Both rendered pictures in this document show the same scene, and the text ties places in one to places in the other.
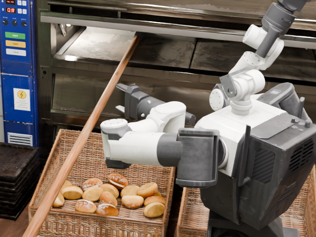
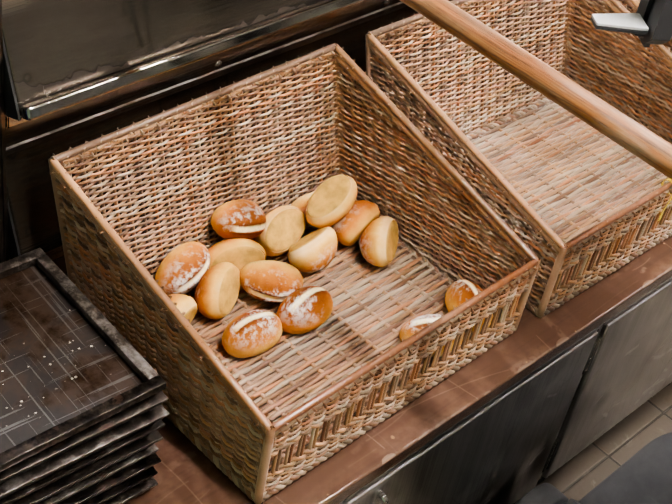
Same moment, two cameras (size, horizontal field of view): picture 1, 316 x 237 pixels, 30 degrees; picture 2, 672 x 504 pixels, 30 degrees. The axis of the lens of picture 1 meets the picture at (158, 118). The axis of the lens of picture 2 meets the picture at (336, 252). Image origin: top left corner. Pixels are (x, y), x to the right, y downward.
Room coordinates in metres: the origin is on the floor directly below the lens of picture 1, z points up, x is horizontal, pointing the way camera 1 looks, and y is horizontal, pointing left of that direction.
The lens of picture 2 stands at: (1.38, 1.33, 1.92)
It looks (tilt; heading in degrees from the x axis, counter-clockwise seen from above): 41 degrees down; 303
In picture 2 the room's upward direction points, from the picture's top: 11 degrees clockwise
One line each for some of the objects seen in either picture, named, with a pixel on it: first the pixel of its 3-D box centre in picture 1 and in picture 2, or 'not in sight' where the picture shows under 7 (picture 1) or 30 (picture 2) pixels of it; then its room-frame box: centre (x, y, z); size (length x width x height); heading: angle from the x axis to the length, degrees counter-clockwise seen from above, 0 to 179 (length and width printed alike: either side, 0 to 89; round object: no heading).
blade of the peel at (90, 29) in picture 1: (145, 24); not in sight; (3.04, 0.10, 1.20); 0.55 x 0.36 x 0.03; 84
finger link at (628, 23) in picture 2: (123, 111); (618, 25); (1.85, 0.12, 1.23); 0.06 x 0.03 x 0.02; 49
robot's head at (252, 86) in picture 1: (244, 88); not in sight; (1.53, -0.23, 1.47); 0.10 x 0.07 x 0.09; 139
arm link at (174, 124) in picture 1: (171, 120); not in sight; (1.72, -0.04, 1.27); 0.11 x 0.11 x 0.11; 49
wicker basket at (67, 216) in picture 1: (107, 186); (300, 250); (2.17, 0.20, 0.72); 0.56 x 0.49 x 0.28; 85
